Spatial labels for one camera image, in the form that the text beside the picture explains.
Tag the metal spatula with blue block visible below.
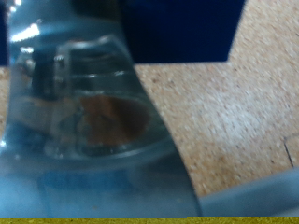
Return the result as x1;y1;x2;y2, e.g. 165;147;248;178
0;0;247;218

